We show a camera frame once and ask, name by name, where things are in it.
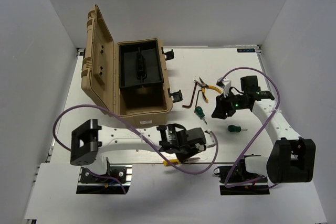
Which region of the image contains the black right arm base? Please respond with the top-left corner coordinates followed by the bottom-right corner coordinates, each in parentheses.
top-left (213, 154), bottom-right (270, 196)

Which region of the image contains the yellow needle-nose pliers front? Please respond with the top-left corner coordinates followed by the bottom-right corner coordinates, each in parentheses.
top-left (162, 157), bottom-right (202, 167)

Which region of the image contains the black inner toolbox tray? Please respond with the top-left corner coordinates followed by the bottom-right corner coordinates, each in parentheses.
top-left (118, 39), bottom-right (164, 90)

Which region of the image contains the thin brown hex key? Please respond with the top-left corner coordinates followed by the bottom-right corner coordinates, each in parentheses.
top-left (194, 80), bottom-right (208, 108)

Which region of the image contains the large brown hex key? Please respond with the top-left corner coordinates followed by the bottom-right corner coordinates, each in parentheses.
top-left (182, 81), bottom-right (198, 109)

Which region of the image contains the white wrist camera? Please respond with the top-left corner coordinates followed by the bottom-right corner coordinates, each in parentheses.
top-left (204, 130), bottom-right (216, 148)
top-left (216, 77), bottom-right (232, 97)

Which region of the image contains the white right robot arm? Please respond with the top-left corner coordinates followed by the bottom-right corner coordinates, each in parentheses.
top-left (212, 76), bottom-right (316, 184)

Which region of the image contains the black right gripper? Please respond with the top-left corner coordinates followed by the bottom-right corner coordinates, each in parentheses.
top-left (212, 89), bottom-right (248, 120)

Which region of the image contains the green stubby screwdriver grey cap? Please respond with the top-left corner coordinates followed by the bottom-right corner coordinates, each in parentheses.
top-left (227, 125), bottom-right (247, 133)

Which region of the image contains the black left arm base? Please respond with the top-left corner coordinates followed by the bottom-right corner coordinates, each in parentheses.
top-left (76, 163), bottom-right (132, 195)

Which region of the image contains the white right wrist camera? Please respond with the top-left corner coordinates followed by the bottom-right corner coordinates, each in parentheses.
top-left (216, 77), bottom-right (232, 97)

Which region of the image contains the yellow pliers back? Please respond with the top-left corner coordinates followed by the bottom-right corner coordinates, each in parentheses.
top-left (199, 77), bottom-right (222, 103)

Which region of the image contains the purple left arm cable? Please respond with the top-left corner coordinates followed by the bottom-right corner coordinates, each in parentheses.
top-left (54, 104), bottom-right (219, 195)

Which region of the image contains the tan plastic toolbox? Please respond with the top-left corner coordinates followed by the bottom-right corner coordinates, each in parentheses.
top-left (81, 5), bottom-right (183, 128)

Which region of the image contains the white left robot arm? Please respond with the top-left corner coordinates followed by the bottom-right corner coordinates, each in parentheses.
top-left (70, 119), bottom-right (207, 166)

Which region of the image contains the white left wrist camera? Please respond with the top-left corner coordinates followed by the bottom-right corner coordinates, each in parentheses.
top-left (204, 130), bottom-right (216, 148)

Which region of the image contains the green stubby screwdriver orange cap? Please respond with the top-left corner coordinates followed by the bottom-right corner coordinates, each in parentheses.
top-left (194, 106), bottom-right (207, 124)

